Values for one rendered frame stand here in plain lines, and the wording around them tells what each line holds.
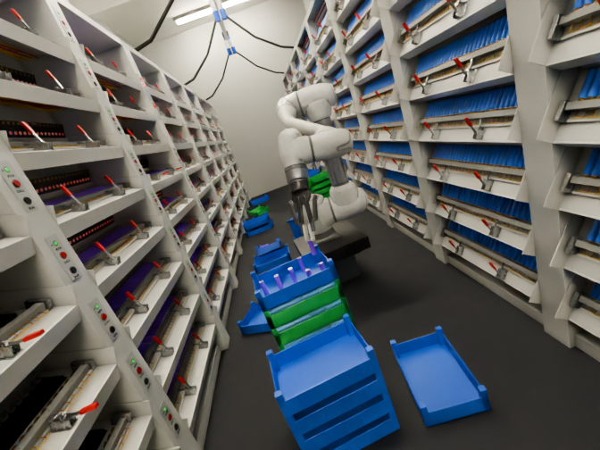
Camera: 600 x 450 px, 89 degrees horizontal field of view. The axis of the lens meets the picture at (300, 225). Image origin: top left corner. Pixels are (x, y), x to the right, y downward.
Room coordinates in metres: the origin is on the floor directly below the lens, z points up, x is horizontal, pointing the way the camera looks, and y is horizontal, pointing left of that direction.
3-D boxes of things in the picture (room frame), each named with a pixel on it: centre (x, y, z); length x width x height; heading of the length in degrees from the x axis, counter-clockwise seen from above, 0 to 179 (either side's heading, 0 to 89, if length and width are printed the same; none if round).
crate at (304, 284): (1.07, 0.10, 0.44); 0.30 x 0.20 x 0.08; 98
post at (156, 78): (2.86, 0.73, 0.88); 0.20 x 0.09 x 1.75; 91
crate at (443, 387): (0.81, -0.26, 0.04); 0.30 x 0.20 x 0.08; 175
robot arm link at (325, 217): (1.75, -0.12, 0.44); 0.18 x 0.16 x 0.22; 82
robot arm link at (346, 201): (1.72, -0.32, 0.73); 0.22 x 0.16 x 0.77; 82
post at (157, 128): (2.16, 0.71, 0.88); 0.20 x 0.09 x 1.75; 91
